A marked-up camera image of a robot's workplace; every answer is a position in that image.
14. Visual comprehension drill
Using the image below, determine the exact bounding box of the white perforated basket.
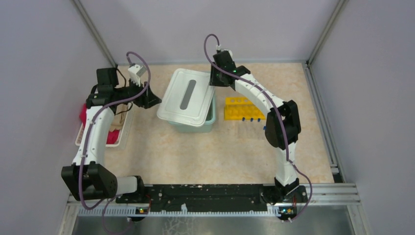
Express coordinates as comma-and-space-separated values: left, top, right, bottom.
75, 103, 134, 150

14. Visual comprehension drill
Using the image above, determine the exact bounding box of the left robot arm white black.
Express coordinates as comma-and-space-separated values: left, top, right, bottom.
61, 65, 161, 203

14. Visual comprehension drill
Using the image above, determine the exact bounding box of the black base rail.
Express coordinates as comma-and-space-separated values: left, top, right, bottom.
116, 184, 308, 212

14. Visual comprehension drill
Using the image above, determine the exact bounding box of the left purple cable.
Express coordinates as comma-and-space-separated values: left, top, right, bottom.
78, 51, 152, 234

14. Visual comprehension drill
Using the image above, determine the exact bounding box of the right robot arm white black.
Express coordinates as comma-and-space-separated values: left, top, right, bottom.
210, 50, 301, 202

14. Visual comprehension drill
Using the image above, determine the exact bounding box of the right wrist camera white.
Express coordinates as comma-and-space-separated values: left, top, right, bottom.
216, 48, 233, 57

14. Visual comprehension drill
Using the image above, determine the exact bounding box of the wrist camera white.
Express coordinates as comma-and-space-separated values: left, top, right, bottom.
128, 64, 147, 86
216, 48, 233, 57

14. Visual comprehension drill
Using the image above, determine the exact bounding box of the teal plastic tub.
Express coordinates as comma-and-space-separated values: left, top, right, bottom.
168, 95, 216, 133

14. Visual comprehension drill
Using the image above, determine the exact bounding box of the beige cloth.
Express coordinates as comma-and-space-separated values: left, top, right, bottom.
109, 103, 131, 132

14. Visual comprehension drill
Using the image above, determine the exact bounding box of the yellow test tube rack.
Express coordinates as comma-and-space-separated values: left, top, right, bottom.
224, 97, 266, 120

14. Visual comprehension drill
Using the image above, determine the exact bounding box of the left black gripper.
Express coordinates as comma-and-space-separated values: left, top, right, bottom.
114, 75, 161, 109

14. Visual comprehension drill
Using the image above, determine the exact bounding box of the white plastic lid tray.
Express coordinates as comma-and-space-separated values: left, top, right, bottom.
157, 69, 214, 127

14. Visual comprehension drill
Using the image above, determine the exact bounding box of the white cable duct strip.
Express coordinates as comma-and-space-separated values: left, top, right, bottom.
77, 206, 297, 217

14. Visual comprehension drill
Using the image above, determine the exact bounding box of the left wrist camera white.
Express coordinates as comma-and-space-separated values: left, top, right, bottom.
128, 64, 147, 86

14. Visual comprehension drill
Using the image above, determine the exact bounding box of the pink cloth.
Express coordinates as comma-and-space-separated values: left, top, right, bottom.
79, 103, 122, 144

